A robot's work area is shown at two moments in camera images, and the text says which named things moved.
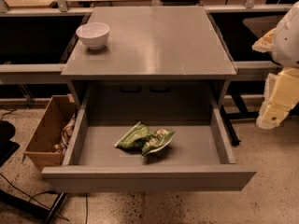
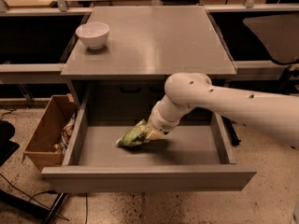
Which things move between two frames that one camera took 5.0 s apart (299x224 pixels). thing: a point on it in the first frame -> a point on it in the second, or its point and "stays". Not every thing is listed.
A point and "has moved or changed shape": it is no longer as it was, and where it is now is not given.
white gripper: [288, 39] -> [163, 122]
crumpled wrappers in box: [65, 135] stays
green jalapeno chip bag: [146, 139] has moved or changed shape
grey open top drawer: [197, 158] stays
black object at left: [7, 147] stays
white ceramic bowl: [94, 35] stays
